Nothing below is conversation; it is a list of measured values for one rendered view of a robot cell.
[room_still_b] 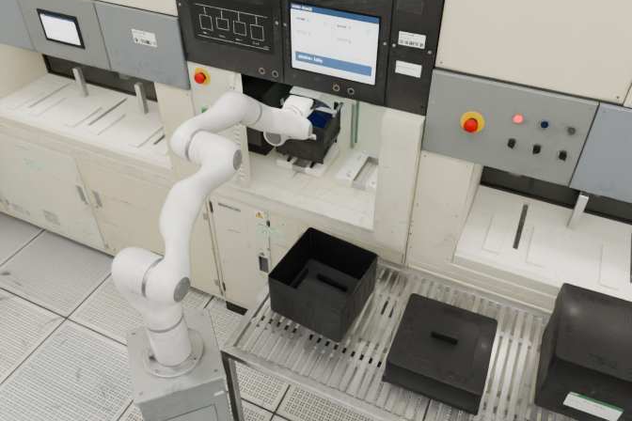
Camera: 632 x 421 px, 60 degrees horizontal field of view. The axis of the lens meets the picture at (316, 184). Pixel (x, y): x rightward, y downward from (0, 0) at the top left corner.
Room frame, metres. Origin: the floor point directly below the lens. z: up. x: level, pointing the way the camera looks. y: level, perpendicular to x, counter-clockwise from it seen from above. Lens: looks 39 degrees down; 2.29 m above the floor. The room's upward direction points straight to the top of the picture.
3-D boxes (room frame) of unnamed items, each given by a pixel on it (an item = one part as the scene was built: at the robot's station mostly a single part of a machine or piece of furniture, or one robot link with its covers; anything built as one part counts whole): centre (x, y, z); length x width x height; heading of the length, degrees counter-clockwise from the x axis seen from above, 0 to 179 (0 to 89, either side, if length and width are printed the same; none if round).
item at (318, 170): (1.92, 0.03, 0.89); 0.22 x 0.21 x 0.04; 155
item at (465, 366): (1.00, -0.39, 0.83); 0.29 x 0.29 x 0.13; 67
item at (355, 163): (1.80, -0.21, 0.89); 0.22 x 0.21 x 0.04; 155
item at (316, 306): (1.24, -0.03, 0.85); 0.28 x 0.28 x 0.17; 60
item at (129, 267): (1.04, 0.49, 1.07); 0.19 x 0.12 x 0.24; 63
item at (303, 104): (1.80, 0.07, 1.20); 0.11 x 0.10 x 0.07; 158
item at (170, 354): (1.02, 0.46, 0.85); 0.19 x 0.19 x 0.18
